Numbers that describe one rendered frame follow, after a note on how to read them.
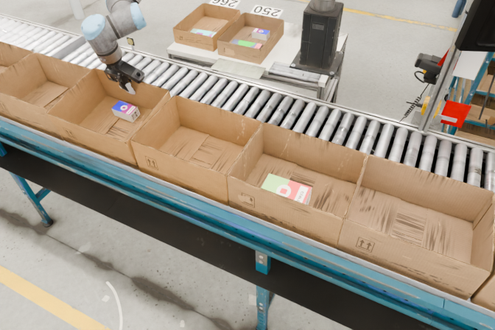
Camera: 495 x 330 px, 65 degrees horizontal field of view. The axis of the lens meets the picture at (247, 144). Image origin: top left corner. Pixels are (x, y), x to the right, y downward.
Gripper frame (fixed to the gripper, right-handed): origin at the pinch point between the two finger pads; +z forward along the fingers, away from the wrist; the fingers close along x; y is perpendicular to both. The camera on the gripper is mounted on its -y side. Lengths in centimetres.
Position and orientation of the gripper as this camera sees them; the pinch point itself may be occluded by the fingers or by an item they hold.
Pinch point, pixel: (135, 91)
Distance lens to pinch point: 172.7
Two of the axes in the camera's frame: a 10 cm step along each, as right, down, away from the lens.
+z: 1.3, 5.2, 8.4
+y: -9.0, -3.0, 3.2
